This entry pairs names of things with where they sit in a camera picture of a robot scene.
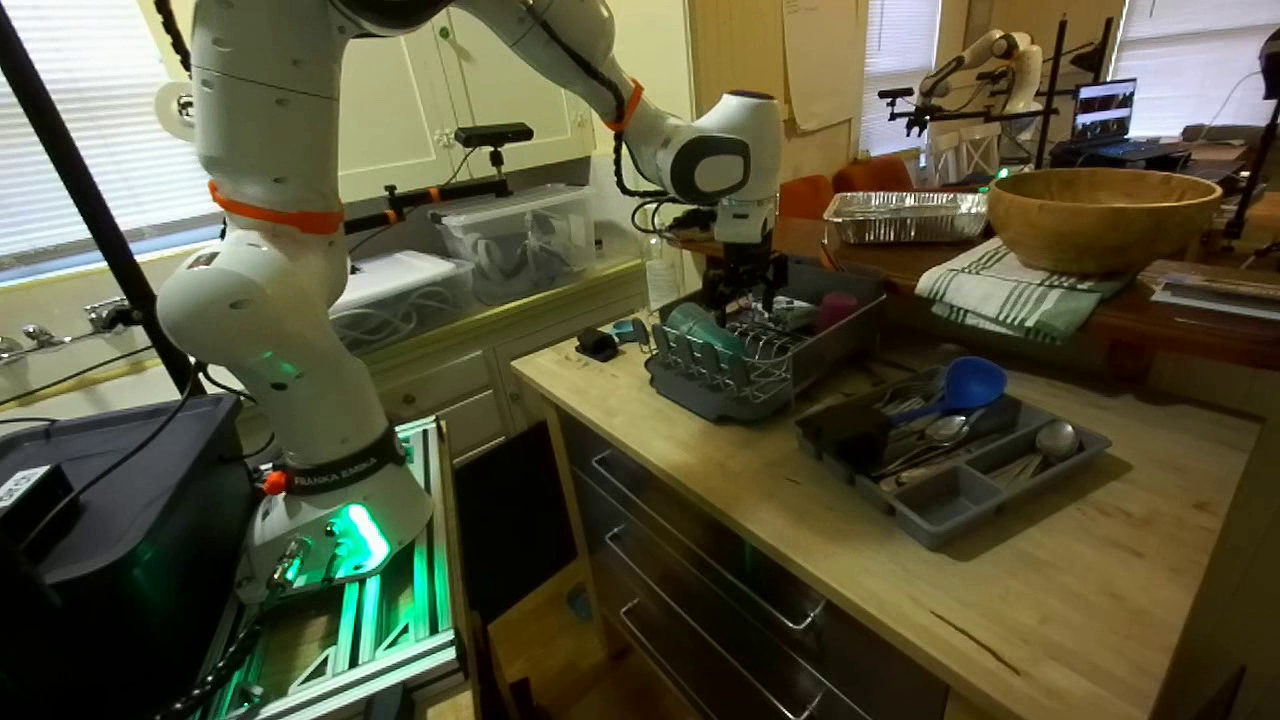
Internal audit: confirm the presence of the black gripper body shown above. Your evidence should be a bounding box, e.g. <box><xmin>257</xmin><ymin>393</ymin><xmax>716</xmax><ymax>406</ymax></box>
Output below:
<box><xmin>700</xmin><ymin>245</ymin><xmax>782</xmax><ymax>314</ymax></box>

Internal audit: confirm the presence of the green plastic cup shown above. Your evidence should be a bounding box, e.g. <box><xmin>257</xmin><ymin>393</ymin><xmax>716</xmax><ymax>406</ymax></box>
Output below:
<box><xmin>663</xmin><ymin>304</ymin><xmax>743</xmax><ymax>367</ymax></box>

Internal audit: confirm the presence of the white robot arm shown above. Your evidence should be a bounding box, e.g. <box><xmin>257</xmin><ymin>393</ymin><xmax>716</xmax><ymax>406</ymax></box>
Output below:
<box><xmin>156</xmin><ymin>0</ymin><xmax>782</xmax><ymax>595</ymax></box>

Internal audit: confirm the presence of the purple cup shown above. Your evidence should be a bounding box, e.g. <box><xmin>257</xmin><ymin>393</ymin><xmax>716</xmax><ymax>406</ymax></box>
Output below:
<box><xmin>815</xmin><ymin>294</ymin><xmax>861</xmax><ymax>332</ymax></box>

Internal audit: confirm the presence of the grey dish drying rack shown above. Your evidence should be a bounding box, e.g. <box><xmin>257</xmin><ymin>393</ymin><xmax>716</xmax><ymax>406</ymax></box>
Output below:
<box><xmin>645</xmin><ymin>256</ymin><xmax>886</xmax><ymax>424</ymax></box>

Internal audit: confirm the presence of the aluminium foil tray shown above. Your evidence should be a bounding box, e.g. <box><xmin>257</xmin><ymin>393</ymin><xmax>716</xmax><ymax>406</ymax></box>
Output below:
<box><xmin>825</xmin><ymin>194</ymin><xmax>989</xmax><ymax>250</ymax></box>

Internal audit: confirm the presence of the striped dish towel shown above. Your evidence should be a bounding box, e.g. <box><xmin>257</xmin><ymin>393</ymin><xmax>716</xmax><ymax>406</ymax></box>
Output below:
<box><xmin>916</xmin><ymin>235</ymin><xmax>1125</xmax><ymax>346</ymax></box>

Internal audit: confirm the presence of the blue plastic ladle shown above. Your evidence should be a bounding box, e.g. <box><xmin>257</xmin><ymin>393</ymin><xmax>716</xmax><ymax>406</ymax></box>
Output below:
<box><xmin>895</xmin><ymin>356</ymin><xmax>1006</xmax><ymax>424</ymax></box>

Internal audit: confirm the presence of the grey cutlery tray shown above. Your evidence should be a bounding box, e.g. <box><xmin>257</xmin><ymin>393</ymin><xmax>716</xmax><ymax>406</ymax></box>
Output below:
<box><xmin>794</xmin><ymin>372</ymin><xmax>1108</xmax><ymax>549</ymax></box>

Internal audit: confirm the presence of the wooden salad bowl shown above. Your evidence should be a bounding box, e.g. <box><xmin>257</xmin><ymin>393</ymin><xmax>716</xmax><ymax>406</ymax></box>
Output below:
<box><xmin>989</xmin><ymin>170</ymin><xmax>1225</xmax><ymax>278</ymax></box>

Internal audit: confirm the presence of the metal spoon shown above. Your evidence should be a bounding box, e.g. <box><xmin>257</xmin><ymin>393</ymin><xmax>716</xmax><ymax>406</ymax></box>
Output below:
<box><xmin>994</xmin><ymin>422</ymin><xmax>1078</xmax><ymax>485</ymax></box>

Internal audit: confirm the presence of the black computer case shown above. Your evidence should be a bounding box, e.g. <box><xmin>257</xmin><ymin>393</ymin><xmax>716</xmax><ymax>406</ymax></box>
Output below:
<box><xmin>0</xmin><ymin>395</ymin><xmax>257</xmax><ymax>720</ymax></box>

